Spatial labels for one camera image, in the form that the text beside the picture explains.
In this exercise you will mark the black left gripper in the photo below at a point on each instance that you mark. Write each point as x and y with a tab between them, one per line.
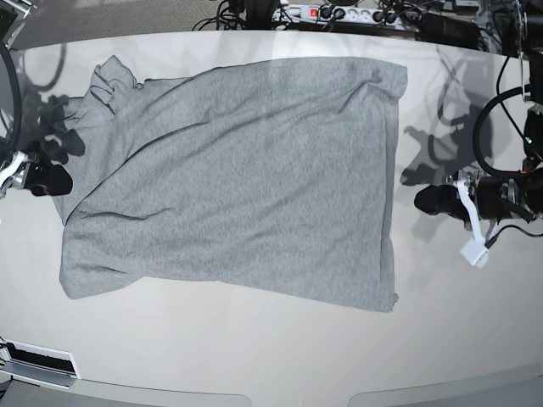
489	194

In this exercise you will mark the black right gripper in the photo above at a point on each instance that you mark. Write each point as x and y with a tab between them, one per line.
34	175

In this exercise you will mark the grey t-shirt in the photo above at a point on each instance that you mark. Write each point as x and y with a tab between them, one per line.
276	175

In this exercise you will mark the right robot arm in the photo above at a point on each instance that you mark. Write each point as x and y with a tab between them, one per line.
13	17

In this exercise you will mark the black power adapter box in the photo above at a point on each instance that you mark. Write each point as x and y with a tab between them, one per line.
444	30

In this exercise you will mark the white power strip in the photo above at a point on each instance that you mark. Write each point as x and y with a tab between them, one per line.
397	16

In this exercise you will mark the white slotted bracket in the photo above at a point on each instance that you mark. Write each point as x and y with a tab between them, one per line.
38	365

